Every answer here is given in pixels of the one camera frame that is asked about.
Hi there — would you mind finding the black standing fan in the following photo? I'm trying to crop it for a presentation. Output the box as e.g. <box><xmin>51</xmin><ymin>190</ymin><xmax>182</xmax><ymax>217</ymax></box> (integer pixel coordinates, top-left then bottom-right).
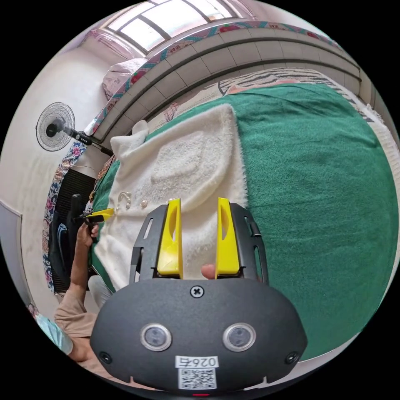
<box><xmin>35</xmin><ymin>101</ymin><xmax>114</xmax><ymax>157</ymax></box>

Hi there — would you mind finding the person's body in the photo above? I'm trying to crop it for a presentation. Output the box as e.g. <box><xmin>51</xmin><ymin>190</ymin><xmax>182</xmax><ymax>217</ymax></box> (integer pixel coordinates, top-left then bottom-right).
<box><xmin>27</xmin><ymin>275</ymin><xmax>157</xmax><ymax>392</ymax></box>

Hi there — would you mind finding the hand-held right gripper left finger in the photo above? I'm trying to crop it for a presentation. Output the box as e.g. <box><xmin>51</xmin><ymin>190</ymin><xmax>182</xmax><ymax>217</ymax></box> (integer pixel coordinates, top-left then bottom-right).
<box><xmin>157</xmin><ymin>198</ymin><xmax>184</xmax><ymax>279</ymax></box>

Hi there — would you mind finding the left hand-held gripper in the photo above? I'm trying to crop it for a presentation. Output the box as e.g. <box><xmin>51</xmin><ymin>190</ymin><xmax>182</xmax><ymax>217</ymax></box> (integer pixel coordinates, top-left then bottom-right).
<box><xmin>72</xmin><ymin>208</ymin><xmax>115</xmax><ymax>244</ymax></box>

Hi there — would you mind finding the white fleece sweater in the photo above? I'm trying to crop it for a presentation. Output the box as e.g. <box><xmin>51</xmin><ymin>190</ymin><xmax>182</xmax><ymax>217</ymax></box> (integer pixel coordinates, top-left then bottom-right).
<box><xmin>93</xmin><ymin>103</ymin><xmax>248</xmax><ymax>292</ymax></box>

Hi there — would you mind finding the person's left forearm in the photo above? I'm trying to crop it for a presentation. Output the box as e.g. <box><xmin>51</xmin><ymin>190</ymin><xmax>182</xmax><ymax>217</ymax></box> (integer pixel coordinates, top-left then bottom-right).
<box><xmin>68</xmin><ymin>245</ymin><xmax>94</xmax><ymax>299</ymax></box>

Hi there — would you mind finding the pink folded quilt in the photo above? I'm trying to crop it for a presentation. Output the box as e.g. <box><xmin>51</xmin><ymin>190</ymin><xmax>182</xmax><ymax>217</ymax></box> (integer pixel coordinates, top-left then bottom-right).
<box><xmin>102</xmin><ymin>57</ymin><xmax>148</xmax><ymax>101</ymax></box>

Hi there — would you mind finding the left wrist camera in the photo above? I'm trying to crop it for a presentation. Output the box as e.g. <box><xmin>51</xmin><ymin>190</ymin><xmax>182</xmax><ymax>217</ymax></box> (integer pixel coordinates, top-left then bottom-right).
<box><xmin>71</xmin><ymin>193</ymin><xmax>83</xmax><ymax>220</ymax></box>

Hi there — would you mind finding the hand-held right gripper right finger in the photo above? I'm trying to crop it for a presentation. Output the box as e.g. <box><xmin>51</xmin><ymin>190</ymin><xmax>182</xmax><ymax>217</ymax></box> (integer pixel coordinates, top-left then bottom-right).
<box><xmin>215</xmin><ymin>197</ymin><xmax>242</xmax><ymax>279</ymax></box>

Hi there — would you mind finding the person's left hand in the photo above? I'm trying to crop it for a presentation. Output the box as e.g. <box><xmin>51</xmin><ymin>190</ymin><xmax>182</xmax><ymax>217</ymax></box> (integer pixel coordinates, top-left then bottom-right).
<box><xmin>76</xmin><ymin>222</ymin><xmax>100</xmax><ymax>250</ymax></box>

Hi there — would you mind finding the bed with green cover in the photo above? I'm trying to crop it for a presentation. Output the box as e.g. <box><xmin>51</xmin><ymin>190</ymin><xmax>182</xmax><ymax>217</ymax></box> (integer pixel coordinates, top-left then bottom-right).
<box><xmin>87</xmin><ymin>68</ymin><xmax>400</xmax><ymax>364</ymax></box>

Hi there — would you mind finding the window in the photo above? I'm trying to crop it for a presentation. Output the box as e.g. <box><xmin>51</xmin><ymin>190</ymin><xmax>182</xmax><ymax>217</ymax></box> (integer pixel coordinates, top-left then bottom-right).
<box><xmin>105</xmin><ymin>0</ymin><xmax>249</xmax><ymax>54</ymax></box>

